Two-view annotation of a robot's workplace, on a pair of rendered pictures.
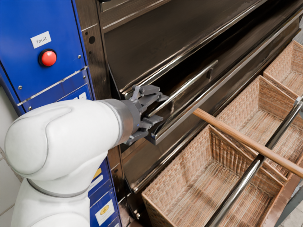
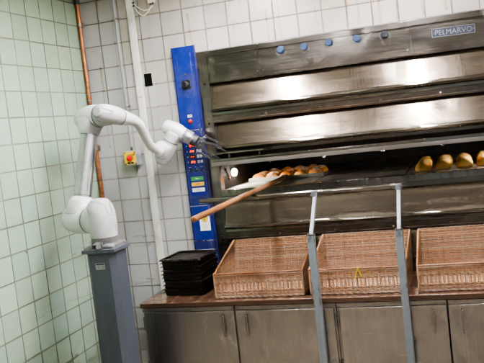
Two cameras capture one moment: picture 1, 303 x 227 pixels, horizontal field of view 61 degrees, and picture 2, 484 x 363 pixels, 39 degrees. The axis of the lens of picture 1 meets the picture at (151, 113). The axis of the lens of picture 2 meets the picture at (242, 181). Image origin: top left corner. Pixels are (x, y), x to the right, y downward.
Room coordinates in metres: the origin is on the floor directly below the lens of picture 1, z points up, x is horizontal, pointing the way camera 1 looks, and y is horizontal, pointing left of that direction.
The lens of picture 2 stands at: (-1.22, -4.12, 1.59)
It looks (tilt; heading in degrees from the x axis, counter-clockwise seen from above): 5 degrees down; 66
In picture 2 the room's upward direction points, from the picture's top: 7 degrees counter-clockwise
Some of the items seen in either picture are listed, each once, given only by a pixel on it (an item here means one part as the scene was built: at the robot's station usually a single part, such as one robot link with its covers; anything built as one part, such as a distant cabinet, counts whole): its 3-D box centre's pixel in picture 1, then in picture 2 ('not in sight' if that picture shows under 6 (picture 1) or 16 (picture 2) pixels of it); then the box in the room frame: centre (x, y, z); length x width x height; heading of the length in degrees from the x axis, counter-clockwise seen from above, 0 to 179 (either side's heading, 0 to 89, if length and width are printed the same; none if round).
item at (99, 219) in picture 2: not in sight; (101, 217); (-0.38, -0.23, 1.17); 0.18 x 0.16 x 0.22; 117
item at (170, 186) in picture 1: (214, 196); (266, 265); (0.58, -0.31, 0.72); 0.56 x 0.49 x 0.28; 139
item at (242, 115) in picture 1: (268, 129); (361, 261); (1.02, -0.71, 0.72); 0.56 x 0.49 x 0.28; 137
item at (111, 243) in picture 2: not in sight; (103, 242); (-0.39, -0.25, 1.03); 0.22 x 0.18 x 0.06; 48
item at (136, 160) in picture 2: not in sight; (132, 158); (0.04, 0.48, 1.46); 0.10 x 0.07 x 0.10; 138
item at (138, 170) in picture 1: (238, 72); (359, 204); (1.19, -0.50, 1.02); 1.79 x 0.11 x 0.19; 138
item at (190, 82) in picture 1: (184, 91); (239, 155); (0.58, -0.10, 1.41); 0.33 x 0.02 x 0.06; 138
